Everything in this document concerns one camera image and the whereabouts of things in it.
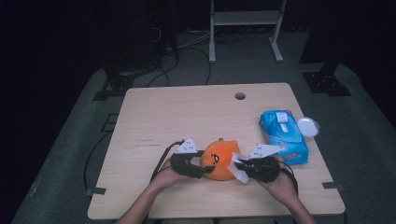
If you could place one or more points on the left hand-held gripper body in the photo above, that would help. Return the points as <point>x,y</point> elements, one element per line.
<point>183,166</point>

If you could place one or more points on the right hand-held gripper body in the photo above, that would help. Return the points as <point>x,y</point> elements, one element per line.
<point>264,169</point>

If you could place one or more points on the white wet wipe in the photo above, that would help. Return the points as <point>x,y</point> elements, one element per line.
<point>239,177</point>

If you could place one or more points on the orange plush toy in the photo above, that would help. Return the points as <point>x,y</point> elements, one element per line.
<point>221,165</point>

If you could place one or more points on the blue wet wipes pack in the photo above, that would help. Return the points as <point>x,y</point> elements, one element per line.
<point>289,137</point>

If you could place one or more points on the person's left hand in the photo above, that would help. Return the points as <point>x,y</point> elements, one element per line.
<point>166,180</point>

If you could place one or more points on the person's right hand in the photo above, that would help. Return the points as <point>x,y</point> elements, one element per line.
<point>283,186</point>

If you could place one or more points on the round clear plastic lid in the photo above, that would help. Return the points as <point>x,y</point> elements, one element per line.
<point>308,126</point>

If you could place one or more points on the black tape strip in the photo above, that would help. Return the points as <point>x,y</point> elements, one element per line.
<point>332,185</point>
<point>96,190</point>

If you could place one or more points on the black tape floor rectangle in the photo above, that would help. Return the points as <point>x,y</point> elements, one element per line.
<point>109,123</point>

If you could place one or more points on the black stand base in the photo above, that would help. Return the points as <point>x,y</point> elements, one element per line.
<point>116,87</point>
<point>325,83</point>

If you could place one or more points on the dark equipment rack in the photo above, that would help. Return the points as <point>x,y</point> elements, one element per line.
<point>137,34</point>

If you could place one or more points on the white metal stand frame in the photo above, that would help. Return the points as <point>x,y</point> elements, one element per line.
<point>244,18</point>

